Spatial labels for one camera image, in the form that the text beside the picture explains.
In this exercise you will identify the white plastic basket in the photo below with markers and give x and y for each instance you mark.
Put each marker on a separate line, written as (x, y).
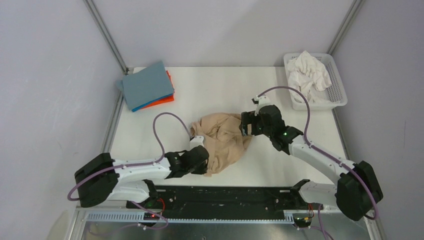
(336, 93)

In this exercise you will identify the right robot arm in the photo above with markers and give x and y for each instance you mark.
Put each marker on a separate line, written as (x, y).
(354, 187)

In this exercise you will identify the folded orange t shirt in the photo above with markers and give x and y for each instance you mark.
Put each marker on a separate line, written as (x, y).
(160, 93)

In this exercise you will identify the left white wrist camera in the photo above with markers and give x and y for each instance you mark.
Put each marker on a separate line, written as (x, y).
(196, 141)

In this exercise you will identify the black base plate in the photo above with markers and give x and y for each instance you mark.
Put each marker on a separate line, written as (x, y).
(208, 202)

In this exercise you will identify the crumpled white t shirt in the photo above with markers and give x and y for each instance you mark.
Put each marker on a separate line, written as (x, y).
(309, 76)

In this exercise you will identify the beige t shirt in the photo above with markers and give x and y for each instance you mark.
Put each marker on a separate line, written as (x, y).
(222, 139)

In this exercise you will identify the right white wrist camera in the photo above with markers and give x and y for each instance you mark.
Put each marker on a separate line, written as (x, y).
(260, 102)

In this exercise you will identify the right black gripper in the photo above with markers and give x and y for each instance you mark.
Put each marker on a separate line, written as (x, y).
(248, 118)

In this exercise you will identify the folded bright blue t shirt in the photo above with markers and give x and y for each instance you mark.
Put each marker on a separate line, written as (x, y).
(159, 101)

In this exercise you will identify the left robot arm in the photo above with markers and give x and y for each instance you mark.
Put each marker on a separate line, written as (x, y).
(107, 179)

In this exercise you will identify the left aluminium frame post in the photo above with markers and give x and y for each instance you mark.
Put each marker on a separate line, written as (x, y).
(104, 31)

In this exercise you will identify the aluminium frame post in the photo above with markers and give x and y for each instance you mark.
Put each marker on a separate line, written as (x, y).
(347, 22)
(104, 31)

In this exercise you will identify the right aluminium frame post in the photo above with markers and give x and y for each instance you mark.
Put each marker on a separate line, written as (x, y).
(347, 22)

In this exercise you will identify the folded grey-blue t shirt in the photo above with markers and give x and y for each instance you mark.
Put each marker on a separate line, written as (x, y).
(145, 86)

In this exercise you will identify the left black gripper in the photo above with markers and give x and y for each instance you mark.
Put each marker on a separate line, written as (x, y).
(202, 169)

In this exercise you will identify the white slotted cable duct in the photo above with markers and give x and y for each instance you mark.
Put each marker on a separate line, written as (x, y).
(144, 217)

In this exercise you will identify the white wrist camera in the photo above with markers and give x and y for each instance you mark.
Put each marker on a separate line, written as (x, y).
(260, 102)
(196, 141)

